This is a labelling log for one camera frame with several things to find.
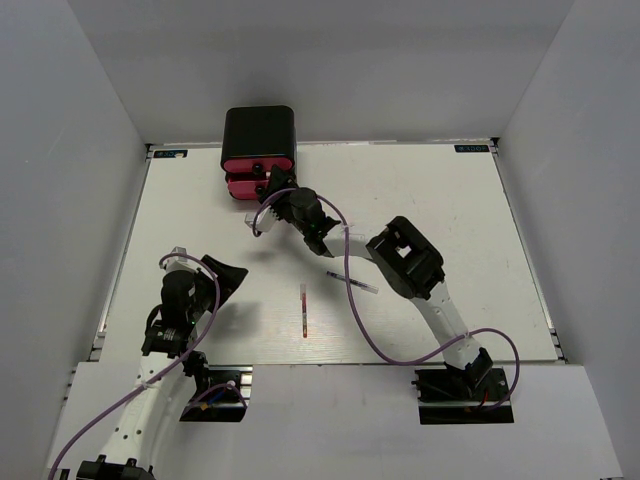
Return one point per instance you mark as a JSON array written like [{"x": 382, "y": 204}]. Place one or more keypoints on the blue label sticker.
[
  {"x": 170, "y": 154},
  {"x": 471, "y": 148}
]

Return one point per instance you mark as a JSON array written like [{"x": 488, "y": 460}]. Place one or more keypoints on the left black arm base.
[{"x": 223, "y": 398}]

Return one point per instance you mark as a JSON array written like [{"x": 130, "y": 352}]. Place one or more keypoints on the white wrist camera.
[
  {"x": 263, "y": 220},
  {"x": 176, "y": 261}
]

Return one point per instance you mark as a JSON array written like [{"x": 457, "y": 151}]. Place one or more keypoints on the red gel pen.
[{"x": 304, "y": 311}]

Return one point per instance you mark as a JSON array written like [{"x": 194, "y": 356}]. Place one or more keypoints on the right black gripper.
[{"x": 281, "y": 180}]

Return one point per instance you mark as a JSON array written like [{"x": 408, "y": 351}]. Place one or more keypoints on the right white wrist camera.
[{"x": 263, "y": 220}]

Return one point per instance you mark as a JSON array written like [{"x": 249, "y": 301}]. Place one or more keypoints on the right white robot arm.
[{"x": 409, "y": 263}]

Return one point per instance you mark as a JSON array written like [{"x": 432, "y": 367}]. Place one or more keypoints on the black drawer cabinet pink drawers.
[{"x": 256, "y": 139}]

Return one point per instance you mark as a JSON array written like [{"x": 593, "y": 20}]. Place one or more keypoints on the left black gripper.
[{"x": 229, "y": 277}]

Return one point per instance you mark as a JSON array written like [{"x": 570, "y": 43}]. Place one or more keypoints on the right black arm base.
[{"x": 445, "y": 400}]

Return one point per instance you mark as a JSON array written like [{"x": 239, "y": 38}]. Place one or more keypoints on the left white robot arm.
[{"x": 173, "y": 376}]

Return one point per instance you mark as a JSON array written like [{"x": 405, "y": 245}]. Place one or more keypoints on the purple gel pen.
[{"x": 362, "y": 285}]

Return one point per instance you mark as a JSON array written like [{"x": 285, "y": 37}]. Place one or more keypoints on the left blue label sticker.
[{"x": 170, "y": 154}]

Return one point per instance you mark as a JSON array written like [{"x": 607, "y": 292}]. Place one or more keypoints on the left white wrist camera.
[{"x": 176, "y": 261}]

